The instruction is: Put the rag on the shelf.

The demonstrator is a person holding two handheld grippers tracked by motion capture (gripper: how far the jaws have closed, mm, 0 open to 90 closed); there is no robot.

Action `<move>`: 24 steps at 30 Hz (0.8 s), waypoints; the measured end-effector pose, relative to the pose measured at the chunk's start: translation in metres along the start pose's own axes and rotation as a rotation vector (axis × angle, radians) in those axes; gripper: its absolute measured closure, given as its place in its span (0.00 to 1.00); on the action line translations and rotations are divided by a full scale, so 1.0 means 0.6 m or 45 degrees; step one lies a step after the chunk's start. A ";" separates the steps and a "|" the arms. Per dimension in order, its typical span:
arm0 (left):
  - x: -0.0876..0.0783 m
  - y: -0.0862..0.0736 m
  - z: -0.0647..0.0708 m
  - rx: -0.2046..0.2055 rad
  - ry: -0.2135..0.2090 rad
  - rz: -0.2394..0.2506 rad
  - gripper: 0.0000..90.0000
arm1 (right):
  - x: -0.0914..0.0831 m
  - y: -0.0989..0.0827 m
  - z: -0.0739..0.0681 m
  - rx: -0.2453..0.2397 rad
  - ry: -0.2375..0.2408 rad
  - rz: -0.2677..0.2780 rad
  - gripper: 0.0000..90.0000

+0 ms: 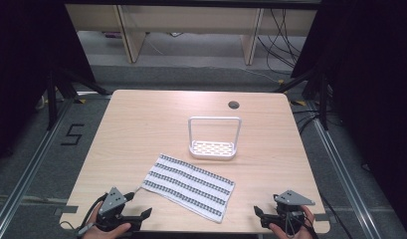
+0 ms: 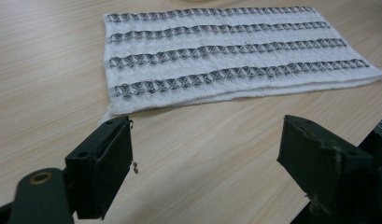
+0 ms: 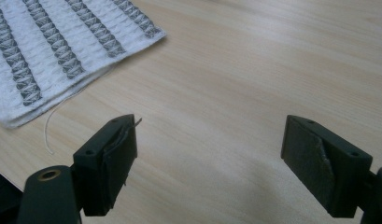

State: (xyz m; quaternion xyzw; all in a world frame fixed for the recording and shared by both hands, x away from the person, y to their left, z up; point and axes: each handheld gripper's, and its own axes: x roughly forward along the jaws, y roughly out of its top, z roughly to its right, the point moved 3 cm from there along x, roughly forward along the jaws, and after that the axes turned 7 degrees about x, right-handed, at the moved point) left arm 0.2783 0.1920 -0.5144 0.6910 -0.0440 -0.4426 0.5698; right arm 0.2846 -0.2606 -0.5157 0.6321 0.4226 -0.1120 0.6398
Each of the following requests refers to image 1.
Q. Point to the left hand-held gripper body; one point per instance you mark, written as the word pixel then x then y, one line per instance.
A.
pixel 112 202

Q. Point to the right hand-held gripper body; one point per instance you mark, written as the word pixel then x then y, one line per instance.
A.
pixel 292 198

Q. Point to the white striped towel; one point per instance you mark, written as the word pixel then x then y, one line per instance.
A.
pixel 187 187

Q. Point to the person's right hand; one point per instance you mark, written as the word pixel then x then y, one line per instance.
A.
pixel 277 230

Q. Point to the person's left hand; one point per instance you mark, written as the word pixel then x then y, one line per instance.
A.
pixel 104 232

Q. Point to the grey tape strip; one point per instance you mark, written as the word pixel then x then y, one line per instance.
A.
pixel 322 217
pixel 66 210

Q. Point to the white rack with tray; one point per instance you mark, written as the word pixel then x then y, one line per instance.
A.
pixel 212 149

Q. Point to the yellow black tape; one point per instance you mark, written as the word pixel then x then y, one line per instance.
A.
pixel 80 101
pixel 299 103

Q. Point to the black metal stand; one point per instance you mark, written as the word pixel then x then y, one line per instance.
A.
pixel 51 99
pixel 323 99

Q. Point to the black curtain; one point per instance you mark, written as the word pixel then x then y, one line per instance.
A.
pixel 373 83
pixel 25 66

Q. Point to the light wooden desk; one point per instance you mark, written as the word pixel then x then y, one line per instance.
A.
pixel 191 20

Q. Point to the aluminium floor rail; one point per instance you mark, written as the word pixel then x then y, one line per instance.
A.
pixel 25 179
pixel 343 179

